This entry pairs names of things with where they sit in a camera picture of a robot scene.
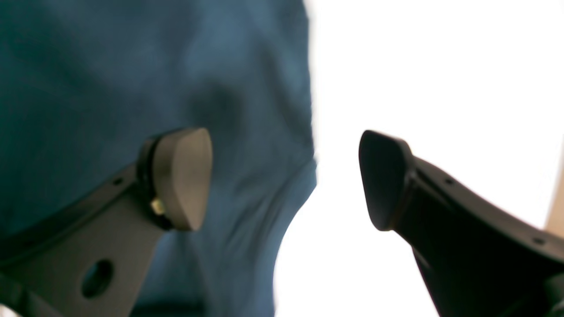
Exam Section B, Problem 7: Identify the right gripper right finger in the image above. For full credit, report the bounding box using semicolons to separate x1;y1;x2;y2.
359;130;564;317

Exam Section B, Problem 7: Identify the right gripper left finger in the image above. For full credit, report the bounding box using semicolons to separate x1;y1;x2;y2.
0;128;213;317

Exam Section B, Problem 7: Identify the dark teal t-shirt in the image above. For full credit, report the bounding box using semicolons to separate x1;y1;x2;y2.
0;0;316;317

